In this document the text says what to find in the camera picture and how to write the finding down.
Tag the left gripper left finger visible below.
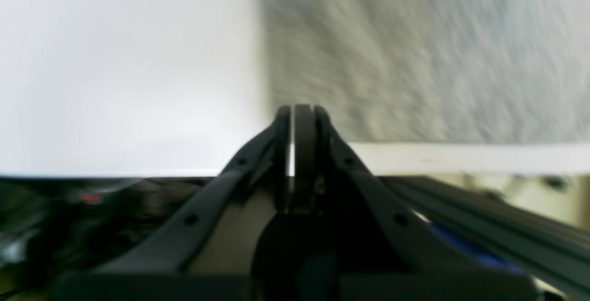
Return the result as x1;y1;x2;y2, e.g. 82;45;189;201
51;106;291;301

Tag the aluminium extrusion frame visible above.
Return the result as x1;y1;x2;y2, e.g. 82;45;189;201
382;177;590;301

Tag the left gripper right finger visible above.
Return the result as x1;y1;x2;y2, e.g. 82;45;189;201
293;104;539;301

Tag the grey T-shirt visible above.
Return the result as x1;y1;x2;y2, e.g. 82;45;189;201
261;0;590;145

